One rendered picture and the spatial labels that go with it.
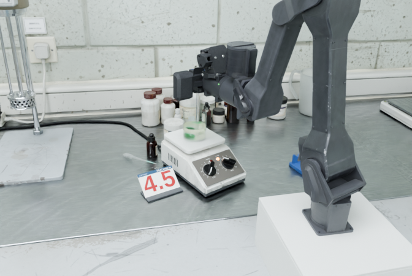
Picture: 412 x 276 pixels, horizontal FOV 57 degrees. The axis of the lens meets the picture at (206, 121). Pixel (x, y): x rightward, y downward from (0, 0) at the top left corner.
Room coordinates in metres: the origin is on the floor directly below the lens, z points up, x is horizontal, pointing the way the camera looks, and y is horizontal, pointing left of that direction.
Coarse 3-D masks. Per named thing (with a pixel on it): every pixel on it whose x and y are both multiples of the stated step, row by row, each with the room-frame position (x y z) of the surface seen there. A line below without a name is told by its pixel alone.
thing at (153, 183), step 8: (144, 176) 0.76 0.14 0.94; (152, 176) 0.77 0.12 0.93; (160, 176) 0.77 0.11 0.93; (168, 176) 0.78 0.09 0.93; (144, 184) 0.74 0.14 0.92; (152, 184) 0.75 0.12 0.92; (160, 184) 0.76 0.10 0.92; (168, 184) 0.76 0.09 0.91; (176, 184) 0.77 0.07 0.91; (152, 192) 0.73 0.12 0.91
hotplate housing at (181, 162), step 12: (168, 144) 0.86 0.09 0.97; (168, 156) 0.85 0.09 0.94; (180, 156) 0.81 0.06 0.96; (192, 156) 0.80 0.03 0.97; (204, 156) 0.81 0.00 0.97; (180, 168) 0.81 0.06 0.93; (192, 168) 0.77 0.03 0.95; (192, 180) 0.77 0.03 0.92; (228, 180) 0.77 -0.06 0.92; (240, 180) 0.80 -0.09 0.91; (204, 192) 0.73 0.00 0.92; (216, 192) 0.75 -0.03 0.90
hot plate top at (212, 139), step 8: (168, 136) 0.87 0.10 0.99; (176, 136) 0.87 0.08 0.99; (208, 136) 0.88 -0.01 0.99; (216, 136) 0.88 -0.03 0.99; (176, 144) 0.83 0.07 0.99; (184, 144) 0.83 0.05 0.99; (192, 144) 0.83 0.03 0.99; (200, 144) 0.83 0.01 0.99; (208, 144) 0.83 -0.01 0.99; (216, 144) 0.84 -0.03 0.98; (192, 152) 0.80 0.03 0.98
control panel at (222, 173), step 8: (224, 152) 0.84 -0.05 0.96; (200, 160) 0.79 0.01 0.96; (208, 160) 0.80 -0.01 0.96; (216, 160) 0.81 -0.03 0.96; (200, 168) 0.77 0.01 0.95; (216, 168) 0.79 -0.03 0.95; (224, 168) 0.79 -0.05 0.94; (232, 168) 0.80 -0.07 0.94; (240, 168) 0.81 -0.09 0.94; (200, 176) 0.75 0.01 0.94; (208, 176) 0.76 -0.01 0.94; (216, 176) 0.77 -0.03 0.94; (224, 176) 0.77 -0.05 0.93; (232, 176) 0.78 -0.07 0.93; (208, 184) 0.74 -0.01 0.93
